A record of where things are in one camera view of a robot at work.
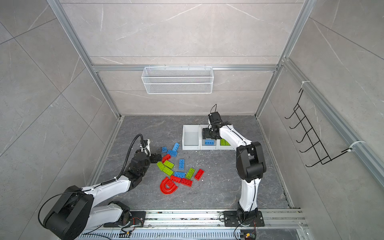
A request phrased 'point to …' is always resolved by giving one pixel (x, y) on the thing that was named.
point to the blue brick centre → (181, 164)
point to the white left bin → (191, 137)
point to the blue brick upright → (176, 146)
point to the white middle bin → (202, 141)
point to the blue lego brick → (209, 142)
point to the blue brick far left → (164, 149)
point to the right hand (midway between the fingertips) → (209, 133)
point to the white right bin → (219, 147)
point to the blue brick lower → (179, 174)
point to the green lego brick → (223, 142)
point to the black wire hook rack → (317, 144)
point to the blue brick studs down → (173, 153)
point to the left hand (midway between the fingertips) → (154, 144)
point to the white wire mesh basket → (177, 80)
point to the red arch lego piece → (173, 187)
